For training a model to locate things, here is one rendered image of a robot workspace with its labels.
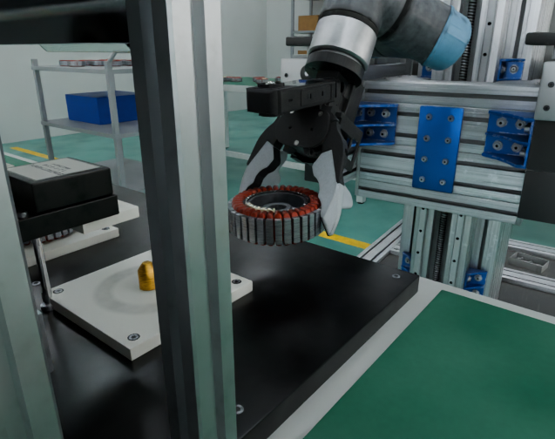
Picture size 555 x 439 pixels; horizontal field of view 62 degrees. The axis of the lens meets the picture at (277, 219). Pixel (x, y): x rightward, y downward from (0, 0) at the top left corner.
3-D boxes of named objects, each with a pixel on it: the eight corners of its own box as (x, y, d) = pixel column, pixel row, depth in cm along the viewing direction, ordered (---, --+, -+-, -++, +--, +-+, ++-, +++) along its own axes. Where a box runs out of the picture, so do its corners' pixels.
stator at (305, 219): (270, 205, 60) (269, 178, 59) (344, 223, 54) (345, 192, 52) (208, 233, 52) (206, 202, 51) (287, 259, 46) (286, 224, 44)
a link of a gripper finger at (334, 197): (370, 235, 52) (353, 163, 55) (348, 224, 47) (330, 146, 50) (346, 243, 53) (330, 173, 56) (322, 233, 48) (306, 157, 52)
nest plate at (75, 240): (63, 212, 71) (62, 205, 71) (119, 236, 63) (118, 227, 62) (-47, 243, 60) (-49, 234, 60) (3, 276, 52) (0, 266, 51)
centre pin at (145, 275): (151, 280, 48) (148, 256, 47) (162, 285, 47) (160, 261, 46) (135, 287, 47) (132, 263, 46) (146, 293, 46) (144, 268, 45)
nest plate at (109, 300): (162, 253, 57) (161, 244, 57) (253, 290, 48) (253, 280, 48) (43, 302, 46) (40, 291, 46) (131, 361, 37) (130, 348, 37)
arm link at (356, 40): (362, 13, 51) (301, 16, 55) (349, 51, 50) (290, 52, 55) (385, 49, 57) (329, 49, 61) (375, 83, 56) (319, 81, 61)
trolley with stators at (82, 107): (122, 178, 382) (106, 49, 347) (206, 202, 323) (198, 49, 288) (51, 195, 338) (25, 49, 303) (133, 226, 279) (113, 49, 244)
